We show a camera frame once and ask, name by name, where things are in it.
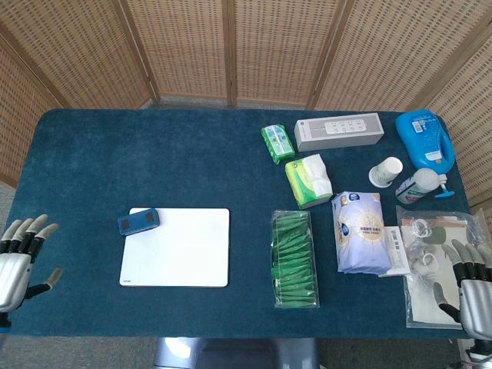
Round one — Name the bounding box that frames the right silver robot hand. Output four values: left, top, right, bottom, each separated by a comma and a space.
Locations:
433, 238, 492, 341

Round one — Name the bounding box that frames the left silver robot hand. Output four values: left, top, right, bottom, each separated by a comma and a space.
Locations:
0, 214, 64, 313

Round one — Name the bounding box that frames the blue board eraser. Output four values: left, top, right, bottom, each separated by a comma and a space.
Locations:
117, 208, 160, 236

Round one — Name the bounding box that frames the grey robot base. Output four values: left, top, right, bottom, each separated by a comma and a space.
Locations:
153, 337, 320, 369

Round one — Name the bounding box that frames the white drawing board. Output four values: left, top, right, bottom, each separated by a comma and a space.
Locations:
118, 208, 231, 288

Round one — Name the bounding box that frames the clear plastic zip bag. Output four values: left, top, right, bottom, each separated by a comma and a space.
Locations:
394, 204, 492, 330

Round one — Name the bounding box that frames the white barcode label card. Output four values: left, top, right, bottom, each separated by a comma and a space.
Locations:
378, 225, 411, 278

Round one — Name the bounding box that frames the white pump dispenser bottle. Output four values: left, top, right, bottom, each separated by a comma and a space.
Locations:
395, 168, 457, 205

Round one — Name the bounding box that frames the white blue refill pouch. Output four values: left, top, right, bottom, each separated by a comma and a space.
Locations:
331, 191, 393, 276

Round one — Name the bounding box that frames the white paper cup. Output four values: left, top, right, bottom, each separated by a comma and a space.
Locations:
368, 156, 404, 188

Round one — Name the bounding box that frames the dark blue table cloth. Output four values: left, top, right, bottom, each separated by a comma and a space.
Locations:
0, 108, 474, 340

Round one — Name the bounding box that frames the blue detergent bottle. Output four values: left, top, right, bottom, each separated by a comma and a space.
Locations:
395, 108, 457, 170

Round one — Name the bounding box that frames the clear box of green sachets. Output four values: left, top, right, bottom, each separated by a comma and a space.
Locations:
271, 209, 321, 310

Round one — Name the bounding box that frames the green facial tissue pack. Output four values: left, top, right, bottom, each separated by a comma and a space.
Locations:
284, 153, 334, 210

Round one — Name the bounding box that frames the grey power strip box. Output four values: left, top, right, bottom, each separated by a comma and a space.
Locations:
294, 112, 385, 152

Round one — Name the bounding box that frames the green wet wipes pack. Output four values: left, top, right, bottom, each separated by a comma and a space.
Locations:
261, 124, 296, 165

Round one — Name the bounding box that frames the wooden rattan folding screen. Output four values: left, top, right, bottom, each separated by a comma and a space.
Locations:
0, 0, 492, 208

